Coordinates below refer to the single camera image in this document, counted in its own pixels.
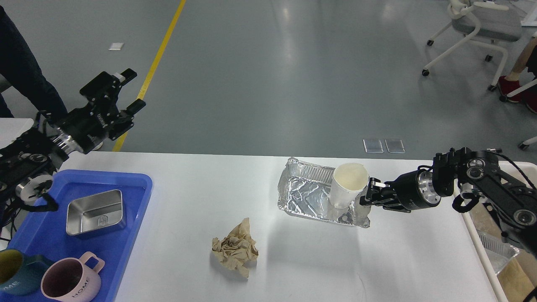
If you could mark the white paper cup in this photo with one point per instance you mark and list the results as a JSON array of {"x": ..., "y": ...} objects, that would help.
[{"x": 348, "y": 181}]

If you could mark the blue HOME mug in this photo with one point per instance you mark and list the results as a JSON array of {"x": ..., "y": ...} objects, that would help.
[{"x": 21, "y": 274}]

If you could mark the square stainless steel tray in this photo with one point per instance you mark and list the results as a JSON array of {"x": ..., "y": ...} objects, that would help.
[{"x": 96, "y": 215}]

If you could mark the crumpled brown paper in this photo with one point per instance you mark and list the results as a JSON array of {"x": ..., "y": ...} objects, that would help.
[{"x": 237, "y": 249}]

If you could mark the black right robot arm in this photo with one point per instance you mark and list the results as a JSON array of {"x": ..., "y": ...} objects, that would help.
[{"x": 471, "y": 177}]

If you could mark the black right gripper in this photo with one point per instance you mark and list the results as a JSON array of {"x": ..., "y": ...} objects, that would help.
[{"x": 410, "y": 191}]

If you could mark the white plastic bin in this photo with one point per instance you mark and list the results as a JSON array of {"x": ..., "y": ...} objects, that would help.
[{"x": 519, "y": 276}]

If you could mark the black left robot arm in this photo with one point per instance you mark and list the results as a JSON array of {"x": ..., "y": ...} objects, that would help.
[{"x": 29, "y": 163}]

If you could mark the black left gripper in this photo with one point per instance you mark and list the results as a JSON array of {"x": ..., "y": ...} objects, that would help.
[{"x": 85, "y": 128}]

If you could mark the person in dark jeans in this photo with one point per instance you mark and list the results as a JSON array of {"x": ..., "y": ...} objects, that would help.
[{"x": 20, "y": 68}]

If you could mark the clear floor plate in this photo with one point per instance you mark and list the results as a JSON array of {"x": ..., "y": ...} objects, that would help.
[
  {"x": 395, "y": 146},
  {"x": 373, "y": 146}
]

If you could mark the pink HOME mug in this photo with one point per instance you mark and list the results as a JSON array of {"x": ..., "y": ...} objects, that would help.
[{"x": 73, "y": 279}]

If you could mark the aluminium foil container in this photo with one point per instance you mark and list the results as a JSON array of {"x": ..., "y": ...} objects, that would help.
[{"x": 304, "y": 191}]

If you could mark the blue plastic tray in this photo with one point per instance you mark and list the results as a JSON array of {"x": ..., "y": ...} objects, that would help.
[{"x": 44, "y": 233}]

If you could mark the white office chair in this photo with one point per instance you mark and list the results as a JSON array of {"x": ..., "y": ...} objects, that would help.
[{"x": 482, "y": 23}]

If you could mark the clear floor plate right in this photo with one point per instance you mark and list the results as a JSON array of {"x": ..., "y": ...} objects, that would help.
[{"x": 395, "y": 146}]

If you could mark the white side table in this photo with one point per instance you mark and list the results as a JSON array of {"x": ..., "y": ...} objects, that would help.
[{"x": 12, "y": 128}]

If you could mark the clear floor plate left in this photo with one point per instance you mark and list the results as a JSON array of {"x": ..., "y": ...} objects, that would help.
[{"x": 373, "y": 146}]

